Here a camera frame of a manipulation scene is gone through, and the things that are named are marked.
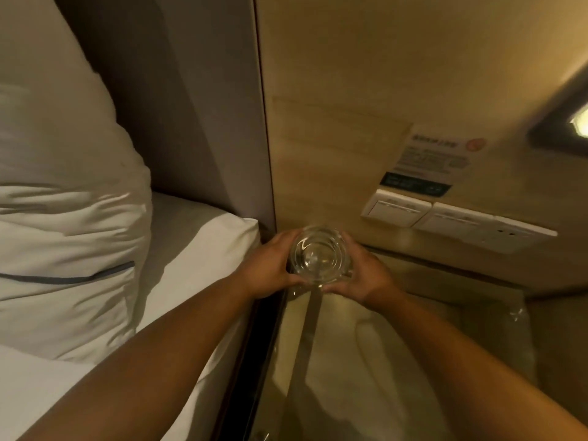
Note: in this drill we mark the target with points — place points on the white wall socket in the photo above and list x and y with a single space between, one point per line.
517 234

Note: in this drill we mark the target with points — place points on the white bed sheet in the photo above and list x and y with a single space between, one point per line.
174 289

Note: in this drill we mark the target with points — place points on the person's right thumb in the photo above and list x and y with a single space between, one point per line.
337 287

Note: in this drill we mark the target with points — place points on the glass-topped nightstand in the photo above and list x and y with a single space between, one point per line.
390 353

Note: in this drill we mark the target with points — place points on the grey padded headboard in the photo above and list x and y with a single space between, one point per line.
183 100

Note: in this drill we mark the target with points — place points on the white notice sticker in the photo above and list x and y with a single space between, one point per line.
436 156

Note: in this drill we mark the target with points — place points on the person's left thumb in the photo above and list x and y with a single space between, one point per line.
294 280

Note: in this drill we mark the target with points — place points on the person's right hand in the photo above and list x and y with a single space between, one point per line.
367 275

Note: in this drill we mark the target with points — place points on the person's left hand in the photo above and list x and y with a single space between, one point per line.
265 267

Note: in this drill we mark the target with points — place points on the person's left forearm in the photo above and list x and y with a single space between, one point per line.
151 362

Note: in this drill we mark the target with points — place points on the white double wall switch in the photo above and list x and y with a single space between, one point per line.
452 222

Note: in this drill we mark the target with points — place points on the white pillow with blue piping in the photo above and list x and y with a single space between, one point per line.
64 215

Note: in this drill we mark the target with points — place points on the person's right forearm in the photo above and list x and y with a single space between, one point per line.
477 372

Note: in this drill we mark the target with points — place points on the clear drinking glass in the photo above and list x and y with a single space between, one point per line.
318 254

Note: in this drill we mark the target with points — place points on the recessed wall lamp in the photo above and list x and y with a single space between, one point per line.
565 121

